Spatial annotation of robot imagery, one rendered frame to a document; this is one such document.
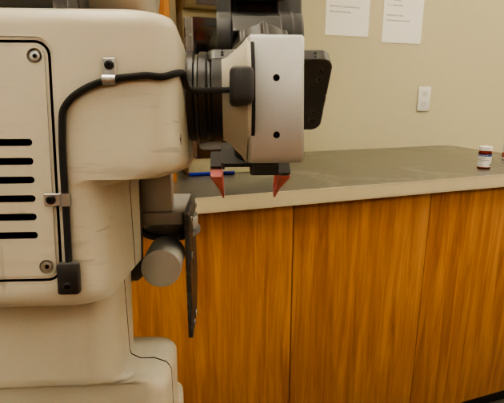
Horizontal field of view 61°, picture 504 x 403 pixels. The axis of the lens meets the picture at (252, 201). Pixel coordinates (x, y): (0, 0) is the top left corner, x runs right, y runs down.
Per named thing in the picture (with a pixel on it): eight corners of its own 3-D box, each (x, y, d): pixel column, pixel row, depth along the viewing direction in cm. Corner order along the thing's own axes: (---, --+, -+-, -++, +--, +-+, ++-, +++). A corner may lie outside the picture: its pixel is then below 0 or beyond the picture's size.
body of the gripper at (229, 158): (221, 150, 79) (220, 115, 74) (276, 150, 80) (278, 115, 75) (221, 172, 74) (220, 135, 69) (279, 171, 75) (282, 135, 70)
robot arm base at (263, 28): (204, 58, 39) (334, 59, 40) (206, 13, 44) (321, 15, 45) (208, 129, 46) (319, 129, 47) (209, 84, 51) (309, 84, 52)
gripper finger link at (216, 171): (212, 185, 84) (210, 145, 78) (248, 184, 85) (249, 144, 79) (211, 208, 79) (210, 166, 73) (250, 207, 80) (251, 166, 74)
